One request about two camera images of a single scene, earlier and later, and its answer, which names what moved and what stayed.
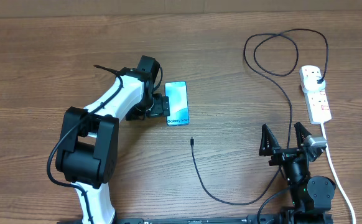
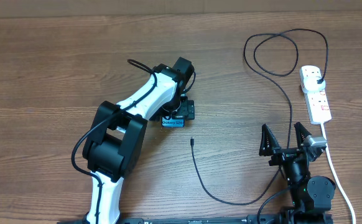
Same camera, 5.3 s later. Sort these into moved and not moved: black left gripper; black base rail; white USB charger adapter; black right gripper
Moved: black left gripper
Not moved: white USB charger adapter; black base rail; black right gripper
